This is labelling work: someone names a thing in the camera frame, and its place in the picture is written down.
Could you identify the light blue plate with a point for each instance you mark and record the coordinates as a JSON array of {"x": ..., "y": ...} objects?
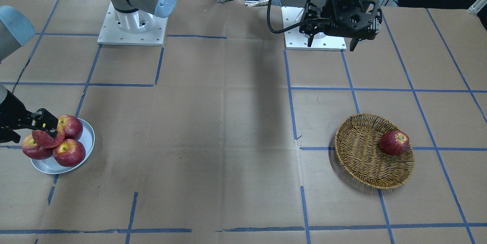
[{"x": 50, "y": 166}]

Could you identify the woven wicker basket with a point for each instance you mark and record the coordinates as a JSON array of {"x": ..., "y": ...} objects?
[{"x": 356, "y": 144}]

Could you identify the dark red apple in basket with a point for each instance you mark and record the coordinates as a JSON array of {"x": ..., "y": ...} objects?
[{"x": 394, "y": 143}]

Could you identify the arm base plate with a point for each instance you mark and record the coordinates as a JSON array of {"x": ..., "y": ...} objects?
[
  {"x": 294, "y": 40},
  {"x": 132, "y": 29}
]

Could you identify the red yellow apple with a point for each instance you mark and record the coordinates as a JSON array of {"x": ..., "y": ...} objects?
[{"x": 43, "y": 139}]

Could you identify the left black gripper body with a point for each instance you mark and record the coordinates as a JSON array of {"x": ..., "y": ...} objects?
[{"x": 328, "y": 11}]

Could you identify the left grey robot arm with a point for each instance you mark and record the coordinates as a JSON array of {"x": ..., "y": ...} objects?
[{"x": 274, "y": 15}]

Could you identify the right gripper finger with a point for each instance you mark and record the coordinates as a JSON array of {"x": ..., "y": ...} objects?
[{"x": 43, "y": 120}]

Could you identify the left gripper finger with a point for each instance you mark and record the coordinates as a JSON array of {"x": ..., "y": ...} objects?
[
  {"x": 313, "y": 24},
  {"x": 353, "y": 43}
]

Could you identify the red apple on plate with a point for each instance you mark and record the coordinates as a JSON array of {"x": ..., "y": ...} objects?
[
  {"x": 69, "y": 153},
  {"x": 72, "y": 126},
  {"x": 31, "y": 149}
]

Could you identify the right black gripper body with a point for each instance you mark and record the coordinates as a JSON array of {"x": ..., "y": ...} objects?
[{"x": 10, "y": 115}]

